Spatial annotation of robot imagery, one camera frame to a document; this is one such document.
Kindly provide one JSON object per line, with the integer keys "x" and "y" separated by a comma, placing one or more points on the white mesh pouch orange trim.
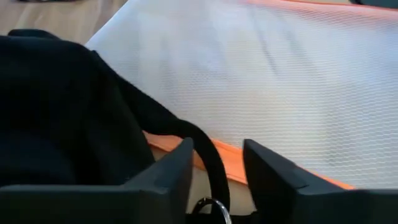
{"x": 264, "y": 77}

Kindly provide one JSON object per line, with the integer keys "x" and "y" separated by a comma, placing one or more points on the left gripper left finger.
{"x": 93, "y": 205}

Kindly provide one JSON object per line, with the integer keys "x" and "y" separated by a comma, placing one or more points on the black backpack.
{"x": 62, "y": 109}

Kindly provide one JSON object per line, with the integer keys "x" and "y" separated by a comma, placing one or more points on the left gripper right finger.
{"x": 326, "y": 208}

